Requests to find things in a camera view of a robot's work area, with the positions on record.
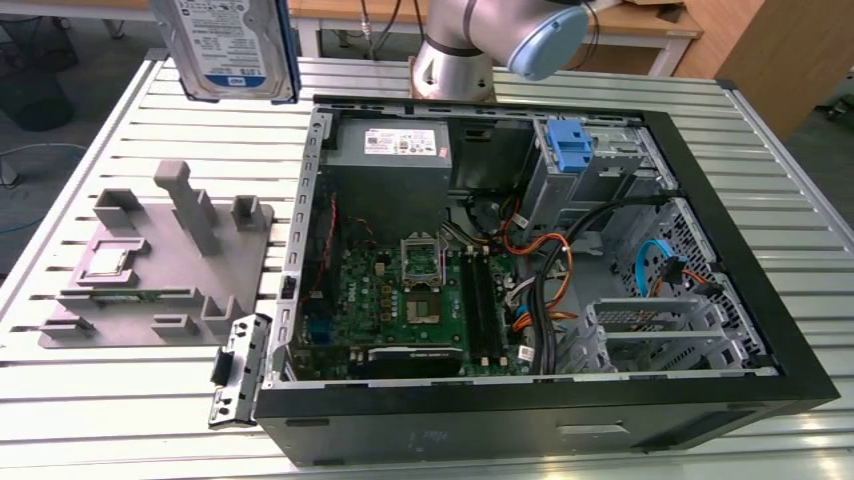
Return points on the hard disk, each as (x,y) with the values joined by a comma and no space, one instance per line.
(227,50)

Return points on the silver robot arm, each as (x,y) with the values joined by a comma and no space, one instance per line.
(454,60)

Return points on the grey metal disk bay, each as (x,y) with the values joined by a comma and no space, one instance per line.
(660,336)

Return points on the metal locking lever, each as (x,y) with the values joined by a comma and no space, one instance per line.
(443,260)

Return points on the CPU socket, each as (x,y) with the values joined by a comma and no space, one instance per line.
(423,307)

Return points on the black RAM slot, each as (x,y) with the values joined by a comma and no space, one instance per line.
(496,305)
(478,305)
(470,305)
(488,305)

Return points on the green motherboard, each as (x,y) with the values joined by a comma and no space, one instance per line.
(360,300)

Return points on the grey power supply unit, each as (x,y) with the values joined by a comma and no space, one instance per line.
(400,145)

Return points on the black graphics card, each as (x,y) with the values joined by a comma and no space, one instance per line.
(413,360)

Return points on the grey metal drive cage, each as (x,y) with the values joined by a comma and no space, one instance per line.
(600,185)

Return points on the blue plastic drive latch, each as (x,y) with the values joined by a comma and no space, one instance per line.
(567,145)

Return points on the grey metal slot retainer flap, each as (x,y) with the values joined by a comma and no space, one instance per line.
(243,360)

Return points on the black PC case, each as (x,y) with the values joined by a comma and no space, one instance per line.
(467,425)

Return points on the grey parts rack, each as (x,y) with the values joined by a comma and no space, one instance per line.
(173,290)

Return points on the green RAM stick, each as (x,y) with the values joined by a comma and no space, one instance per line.
(120,297)

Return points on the silver CPU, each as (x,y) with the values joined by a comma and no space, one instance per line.
(109,262)

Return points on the wooden cabinet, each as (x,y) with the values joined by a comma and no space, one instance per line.
(787,60)

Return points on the wooden desk white frame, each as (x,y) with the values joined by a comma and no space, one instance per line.
(640,20)
(80,4)

